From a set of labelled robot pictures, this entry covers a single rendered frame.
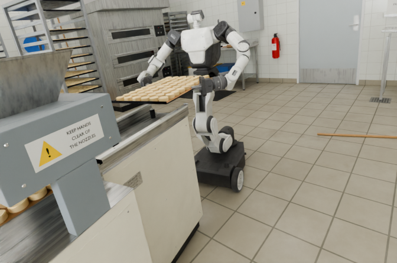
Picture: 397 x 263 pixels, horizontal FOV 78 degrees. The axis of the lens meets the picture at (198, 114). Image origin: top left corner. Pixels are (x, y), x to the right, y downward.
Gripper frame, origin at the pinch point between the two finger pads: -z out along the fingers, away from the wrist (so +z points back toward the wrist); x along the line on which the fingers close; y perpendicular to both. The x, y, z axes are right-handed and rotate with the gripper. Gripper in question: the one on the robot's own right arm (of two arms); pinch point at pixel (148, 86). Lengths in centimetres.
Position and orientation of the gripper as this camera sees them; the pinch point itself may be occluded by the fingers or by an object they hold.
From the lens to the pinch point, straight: 176.0
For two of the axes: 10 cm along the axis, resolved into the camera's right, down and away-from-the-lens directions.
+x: -1.3, -9.4, -3.2
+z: -3.0, -2.7, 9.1
